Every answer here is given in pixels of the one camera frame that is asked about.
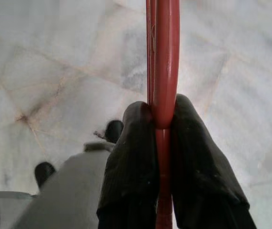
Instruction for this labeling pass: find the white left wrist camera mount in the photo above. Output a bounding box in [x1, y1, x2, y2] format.
[14, 140, 117, 229]

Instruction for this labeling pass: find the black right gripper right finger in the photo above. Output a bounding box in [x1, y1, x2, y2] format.
[170, 93, 258, 229]

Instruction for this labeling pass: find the red plastic hanger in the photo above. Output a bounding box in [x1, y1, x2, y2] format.
[146, 0, 181, 229]

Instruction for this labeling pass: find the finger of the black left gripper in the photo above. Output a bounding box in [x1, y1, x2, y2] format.
[34, 161, 57, 191]
[104, 120, 124, 144]

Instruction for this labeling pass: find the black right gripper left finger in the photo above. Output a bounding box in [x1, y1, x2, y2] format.
[96, 100, 161, 229]

